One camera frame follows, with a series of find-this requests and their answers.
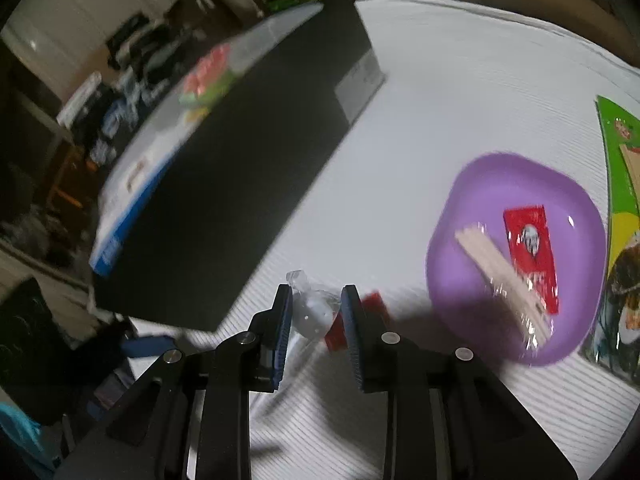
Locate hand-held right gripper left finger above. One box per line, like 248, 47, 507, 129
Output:
52, 284, 294, 480

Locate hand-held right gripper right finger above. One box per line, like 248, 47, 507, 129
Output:
340, 284, 579, 480

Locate red sauce packet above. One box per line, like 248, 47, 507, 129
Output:
502, 204, 560, 313
324, 291, 393, 351

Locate clear white spoon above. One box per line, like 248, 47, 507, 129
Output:
285, 269, 341, 346

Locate green sushi kit package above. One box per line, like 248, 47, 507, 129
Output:
580, 95, 640, 386

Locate blue object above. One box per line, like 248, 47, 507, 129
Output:
122, 335, 176, 359

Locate wrapped wooden chopsticks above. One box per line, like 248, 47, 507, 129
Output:
454, 225, 556, 351

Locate purple plastic plate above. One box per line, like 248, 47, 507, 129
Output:
425, 152, 607, 368

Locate black bag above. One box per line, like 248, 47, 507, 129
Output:
0, 277, 71, 426

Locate white coffee table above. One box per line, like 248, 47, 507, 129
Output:
215, 0, 640, 480

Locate teal cloth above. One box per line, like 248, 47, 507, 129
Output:
0, 400, 56, 476

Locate white cabinet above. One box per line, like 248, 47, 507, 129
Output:
0, 0, 171, 106

